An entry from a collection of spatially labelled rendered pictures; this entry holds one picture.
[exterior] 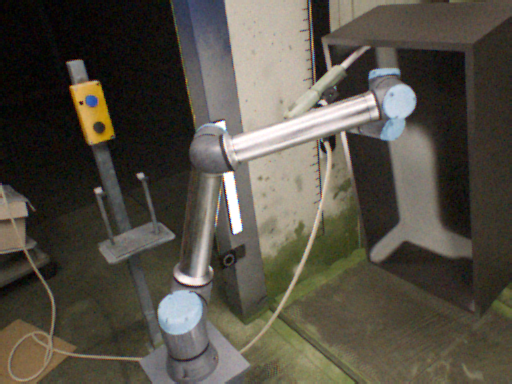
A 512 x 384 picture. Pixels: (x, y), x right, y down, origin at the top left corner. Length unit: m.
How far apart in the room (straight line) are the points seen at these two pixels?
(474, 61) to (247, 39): 1.12
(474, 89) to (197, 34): 1.17
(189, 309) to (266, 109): 1.18
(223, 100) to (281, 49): 0.41
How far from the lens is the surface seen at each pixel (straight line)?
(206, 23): 2.13
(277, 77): 2.37
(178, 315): 1.57
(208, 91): 2.15
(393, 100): 1.28
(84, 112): 2.10
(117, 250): 2.23
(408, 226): 2.63
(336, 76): 1.71
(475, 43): 1.49
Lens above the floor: 1.89
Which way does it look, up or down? 26 degrees down
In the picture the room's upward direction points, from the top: 8 degrees counter-clockwise
